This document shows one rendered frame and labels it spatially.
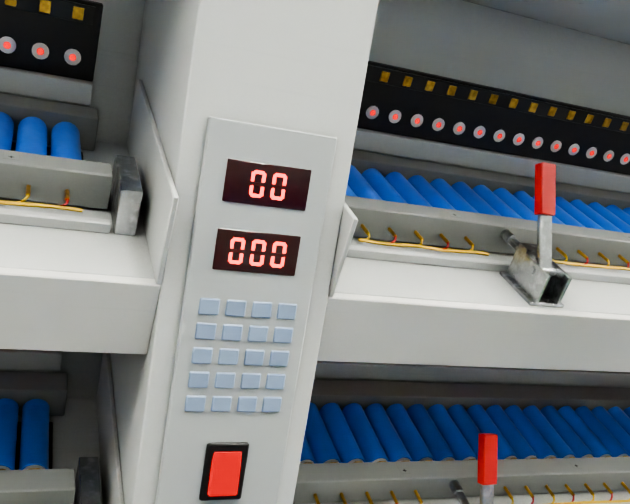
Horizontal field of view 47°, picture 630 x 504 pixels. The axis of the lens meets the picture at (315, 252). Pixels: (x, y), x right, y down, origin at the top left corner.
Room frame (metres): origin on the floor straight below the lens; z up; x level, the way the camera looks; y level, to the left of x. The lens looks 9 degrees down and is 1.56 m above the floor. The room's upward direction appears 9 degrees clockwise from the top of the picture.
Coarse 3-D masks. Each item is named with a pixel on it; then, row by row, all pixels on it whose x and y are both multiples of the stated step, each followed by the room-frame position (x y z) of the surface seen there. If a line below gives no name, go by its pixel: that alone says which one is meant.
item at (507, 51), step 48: (96, 0) 0.54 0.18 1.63; (144, 0) 0.55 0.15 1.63; (384, 0) 0.62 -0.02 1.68; (432, 0) 0.64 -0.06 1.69; (384, 48) 0.63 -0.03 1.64; (432, 48) 0.64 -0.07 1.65; (480, 48) 0.66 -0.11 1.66; (528, 48) 0.68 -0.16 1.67; (576, 48) 0.70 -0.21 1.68; (624, 48) 0.72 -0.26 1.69; (96, 96) 0.54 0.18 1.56; (576, 96) 0.71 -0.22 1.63; (624, 96) 0.73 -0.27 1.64; (96, 384) 0.55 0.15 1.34; (528, 384) 0.71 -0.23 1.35
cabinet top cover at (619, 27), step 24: (480, 0) 0.64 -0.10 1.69; (504, 0) 0.62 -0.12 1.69; (528, 0) 0.61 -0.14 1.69; (552, 0) 0.60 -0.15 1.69; (576, 0) 0.58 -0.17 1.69; (600, 0) 0.57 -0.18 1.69; (624, 0) 0.56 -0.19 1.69; (576, 24) 0.67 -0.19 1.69; (600, 24) 0.66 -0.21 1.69; (624, 24) 0.64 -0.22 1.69
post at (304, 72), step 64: (192, 0) 0.38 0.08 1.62; (256, 0) 0.38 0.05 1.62; (320, 0) 0.39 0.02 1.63; (192, 64) 0.37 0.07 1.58; (256, 64) 0.38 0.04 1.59; (320, 64) 0.39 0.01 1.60; (192, 128) 0.37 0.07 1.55; (320, 128) 0.39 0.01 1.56; (192, 192) 0.37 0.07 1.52; (320, 256) 0.40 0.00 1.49; (320, 320) 0.40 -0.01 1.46; (128, 384) 0.42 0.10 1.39; (128, 448) 0.40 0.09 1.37
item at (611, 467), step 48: (336, 384) 0.59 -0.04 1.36; (384, 384) 0.61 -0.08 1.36; (432, 384) 0.63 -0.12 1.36; (480, 384) 0.66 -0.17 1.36; (576, 384) 0.70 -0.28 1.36; (624, 384) 0.73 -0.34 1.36; (336, 432) 0.54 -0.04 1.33; (384, 432) 0.56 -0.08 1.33; (432, 432) 0.57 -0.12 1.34; (480, 432) 0.59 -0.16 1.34; (528, 432) 0.61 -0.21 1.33; (576, 432) 0.64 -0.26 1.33; (624, 432) 0.65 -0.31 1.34; (336, 480) 0.49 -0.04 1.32; (384, 480) 0.50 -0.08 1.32; (432, 480) 0.52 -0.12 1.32; (480, 480) 0.49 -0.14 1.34; (528, 480) 0.55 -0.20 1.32; (576, 480) 0.57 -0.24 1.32; (624, 480) 0.59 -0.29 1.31
